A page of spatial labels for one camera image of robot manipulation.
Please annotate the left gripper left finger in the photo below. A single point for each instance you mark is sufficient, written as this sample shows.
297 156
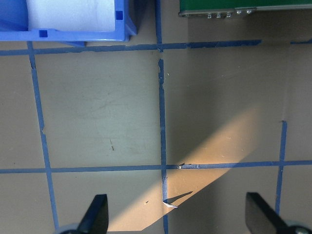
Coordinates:
95 220

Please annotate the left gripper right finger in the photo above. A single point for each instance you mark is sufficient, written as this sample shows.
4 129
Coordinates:
260 218

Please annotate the white foam in left bin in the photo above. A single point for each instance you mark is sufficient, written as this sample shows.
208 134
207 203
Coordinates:
72 15

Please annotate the green conveyor belt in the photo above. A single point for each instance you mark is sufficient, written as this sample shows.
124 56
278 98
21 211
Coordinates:
227 8

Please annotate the left blue plastic bin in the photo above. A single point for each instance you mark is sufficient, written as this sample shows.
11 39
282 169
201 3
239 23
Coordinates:
14 26

